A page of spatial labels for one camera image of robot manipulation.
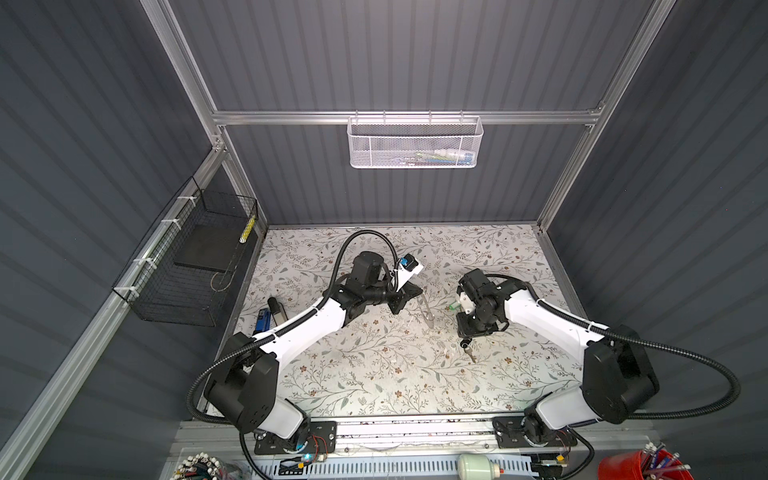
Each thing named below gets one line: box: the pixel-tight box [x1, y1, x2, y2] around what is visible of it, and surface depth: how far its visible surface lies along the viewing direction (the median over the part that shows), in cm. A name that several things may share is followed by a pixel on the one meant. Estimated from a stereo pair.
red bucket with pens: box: [598, 442, 694, 480], surface depth 60 cm
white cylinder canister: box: [457, 453, 500, 480], surface depth 64 cm
